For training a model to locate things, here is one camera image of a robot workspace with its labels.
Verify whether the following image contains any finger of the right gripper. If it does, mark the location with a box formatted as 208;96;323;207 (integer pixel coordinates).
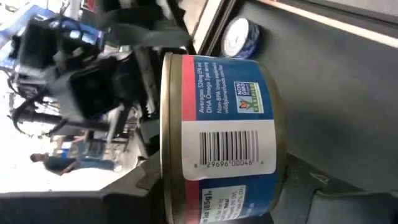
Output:
103;5;193;48
139;119;162;157

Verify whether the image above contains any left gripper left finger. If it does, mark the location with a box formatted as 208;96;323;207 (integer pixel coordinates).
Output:
101;151;164;224

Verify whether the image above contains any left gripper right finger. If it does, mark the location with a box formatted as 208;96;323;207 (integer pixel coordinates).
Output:
269;154;362;224

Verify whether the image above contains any gold-lid can red blue label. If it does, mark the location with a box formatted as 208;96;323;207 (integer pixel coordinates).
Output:
160;52;289;224

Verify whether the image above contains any person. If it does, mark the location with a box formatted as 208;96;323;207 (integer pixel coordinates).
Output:
29;152;116;177

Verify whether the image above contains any black table mat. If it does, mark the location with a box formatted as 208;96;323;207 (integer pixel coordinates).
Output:
214;0;398;194

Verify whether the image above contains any silver tuna can blue label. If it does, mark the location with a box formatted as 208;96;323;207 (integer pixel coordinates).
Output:
220;16;262;60

